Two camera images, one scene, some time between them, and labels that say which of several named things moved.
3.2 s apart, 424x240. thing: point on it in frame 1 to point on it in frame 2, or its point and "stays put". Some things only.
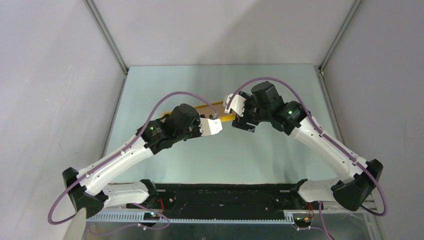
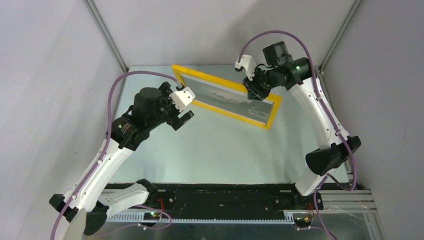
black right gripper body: [252, 114] to [266, 81]
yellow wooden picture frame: [205, 111] to [179, 70]
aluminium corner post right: [339, 35] stays put
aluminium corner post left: [107, 34] stays put
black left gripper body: [193, 131] to [168, 111]
